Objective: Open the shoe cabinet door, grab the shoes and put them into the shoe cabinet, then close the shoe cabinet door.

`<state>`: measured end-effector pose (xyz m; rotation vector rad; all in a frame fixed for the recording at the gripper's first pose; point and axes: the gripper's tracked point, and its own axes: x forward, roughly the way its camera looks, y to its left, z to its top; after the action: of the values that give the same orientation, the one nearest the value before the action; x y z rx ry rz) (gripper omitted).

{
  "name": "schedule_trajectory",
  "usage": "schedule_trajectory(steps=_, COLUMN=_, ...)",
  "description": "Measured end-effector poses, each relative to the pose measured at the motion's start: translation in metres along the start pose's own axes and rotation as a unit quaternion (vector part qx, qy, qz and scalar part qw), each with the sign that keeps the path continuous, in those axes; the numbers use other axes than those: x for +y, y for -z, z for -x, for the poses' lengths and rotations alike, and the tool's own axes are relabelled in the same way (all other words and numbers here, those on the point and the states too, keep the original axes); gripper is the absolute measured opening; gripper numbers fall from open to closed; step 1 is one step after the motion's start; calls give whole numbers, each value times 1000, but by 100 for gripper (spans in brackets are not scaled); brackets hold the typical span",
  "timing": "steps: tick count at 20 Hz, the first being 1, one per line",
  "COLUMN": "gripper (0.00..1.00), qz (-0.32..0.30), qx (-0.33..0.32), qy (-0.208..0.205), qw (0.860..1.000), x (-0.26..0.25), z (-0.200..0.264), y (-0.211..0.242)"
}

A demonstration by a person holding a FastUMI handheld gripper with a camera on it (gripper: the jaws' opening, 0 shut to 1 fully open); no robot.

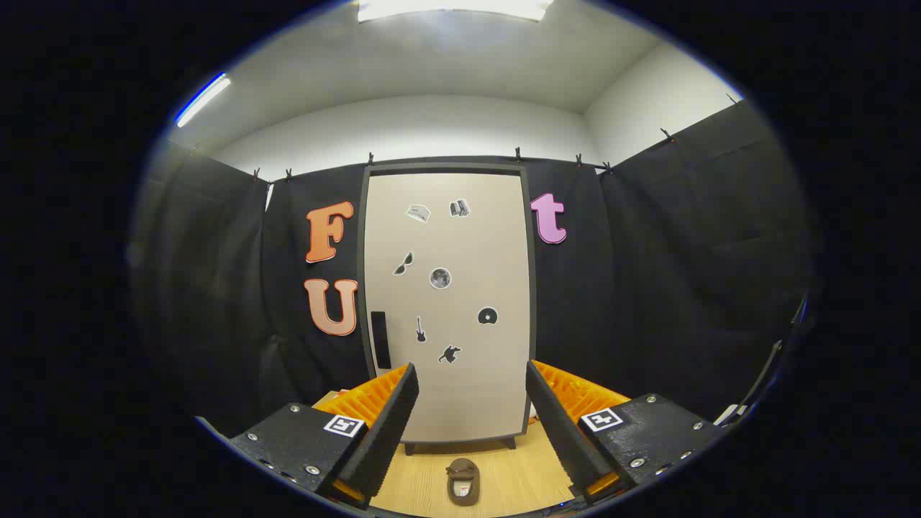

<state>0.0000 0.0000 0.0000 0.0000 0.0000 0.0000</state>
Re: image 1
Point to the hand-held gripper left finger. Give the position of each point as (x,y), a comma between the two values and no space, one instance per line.
(388,432)

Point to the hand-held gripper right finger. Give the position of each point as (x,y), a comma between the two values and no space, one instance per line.
(561,432)

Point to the brown fuzzy shoe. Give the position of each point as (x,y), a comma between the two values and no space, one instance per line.
(463,483)

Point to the beige shoe cabinet door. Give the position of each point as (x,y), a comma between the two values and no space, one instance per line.
(460,244)

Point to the dark grey shoe cabinet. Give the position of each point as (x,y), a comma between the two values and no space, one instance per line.
(446,167)

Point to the beige cover book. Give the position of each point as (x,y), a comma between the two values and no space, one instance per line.
(335,394)

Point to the black backdrop cloth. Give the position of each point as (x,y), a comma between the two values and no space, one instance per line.
(647,288)

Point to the row of black cloth clips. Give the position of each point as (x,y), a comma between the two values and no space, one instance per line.
(517,154)

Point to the narrow ceiling light strip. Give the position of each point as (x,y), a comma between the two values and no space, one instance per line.
(205,98)

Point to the wide ceiling light panel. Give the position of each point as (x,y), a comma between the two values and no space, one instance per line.
(453,8)

